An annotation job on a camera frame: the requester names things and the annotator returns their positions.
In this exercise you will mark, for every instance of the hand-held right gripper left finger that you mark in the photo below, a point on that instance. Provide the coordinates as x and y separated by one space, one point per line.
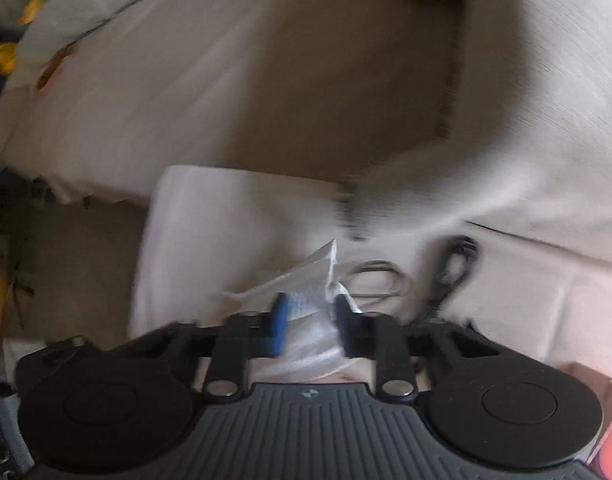
280 322

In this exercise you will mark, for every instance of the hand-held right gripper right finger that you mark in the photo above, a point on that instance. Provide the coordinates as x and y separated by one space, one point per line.
342 322

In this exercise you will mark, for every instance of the white plastic bag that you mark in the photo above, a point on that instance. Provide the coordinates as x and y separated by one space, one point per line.
311 340

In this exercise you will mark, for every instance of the white folded cloth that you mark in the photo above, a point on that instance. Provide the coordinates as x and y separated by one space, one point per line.
211 220

